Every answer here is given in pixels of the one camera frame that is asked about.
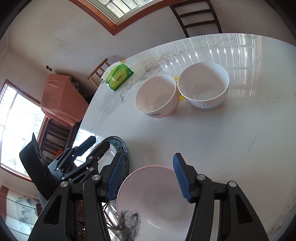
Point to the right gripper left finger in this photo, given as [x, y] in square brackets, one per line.
[59, 218]

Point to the light wooden chair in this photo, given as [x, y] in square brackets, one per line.
[96, 75]

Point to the wall switch plate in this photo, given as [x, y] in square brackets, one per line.
[48, 68]

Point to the white Rabbit bowl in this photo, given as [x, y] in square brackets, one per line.
[158, 97]

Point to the white blue striped bowl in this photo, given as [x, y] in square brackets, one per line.
[204, 85]

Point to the left blue floral plate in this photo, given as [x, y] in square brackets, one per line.
[116, 145]

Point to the dark wooden chair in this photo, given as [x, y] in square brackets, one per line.
[196, 18]

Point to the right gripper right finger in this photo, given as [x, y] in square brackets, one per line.
[237, 218]

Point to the barred window wooden frame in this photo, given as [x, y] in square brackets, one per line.
[114, 16]

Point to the large pink bowl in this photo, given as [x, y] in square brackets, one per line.
[153, 195]

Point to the orange cloth covered furniture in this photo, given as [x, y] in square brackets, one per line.
[62, 102]

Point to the dark wooden side bench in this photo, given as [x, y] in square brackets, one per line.
[54, 138]

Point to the green tissue pack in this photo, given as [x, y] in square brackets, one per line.
[116, 74]

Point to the side window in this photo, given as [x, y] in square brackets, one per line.
[21, 117]

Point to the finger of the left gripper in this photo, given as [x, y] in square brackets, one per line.
[88, 143]

